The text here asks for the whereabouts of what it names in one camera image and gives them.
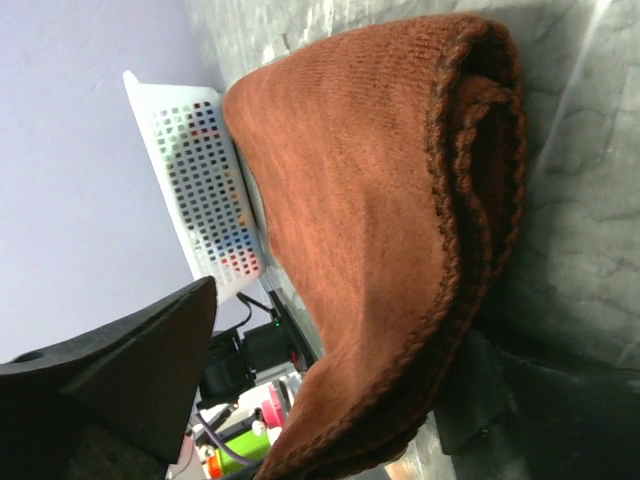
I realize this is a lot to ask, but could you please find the rust brown towel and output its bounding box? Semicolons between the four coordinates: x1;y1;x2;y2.
223;13;527;479

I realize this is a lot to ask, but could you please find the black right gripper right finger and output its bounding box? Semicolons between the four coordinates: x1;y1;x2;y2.
435;329;639;479

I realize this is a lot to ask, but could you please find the white laundry basket with clothes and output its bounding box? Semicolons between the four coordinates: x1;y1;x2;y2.
123;71;264;303

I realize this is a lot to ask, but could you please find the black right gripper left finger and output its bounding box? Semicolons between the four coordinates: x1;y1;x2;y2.
1;277;217;479

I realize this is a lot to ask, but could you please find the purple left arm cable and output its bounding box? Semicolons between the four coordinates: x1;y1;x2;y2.
194;409;256;469

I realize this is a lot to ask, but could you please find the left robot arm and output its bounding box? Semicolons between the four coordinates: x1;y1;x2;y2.
197;290;318;409

